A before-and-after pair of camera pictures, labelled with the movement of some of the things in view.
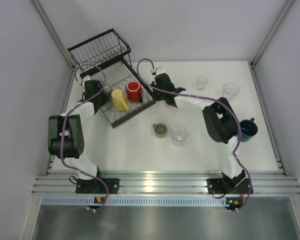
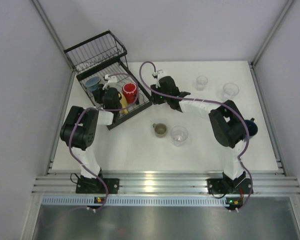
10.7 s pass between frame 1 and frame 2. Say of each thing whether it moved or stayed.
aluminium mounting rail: stayed
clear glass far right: stayed
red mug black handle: moved
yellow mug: moved
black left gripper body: moved
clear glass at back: stayed
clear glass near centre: stayed
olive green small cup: stayed
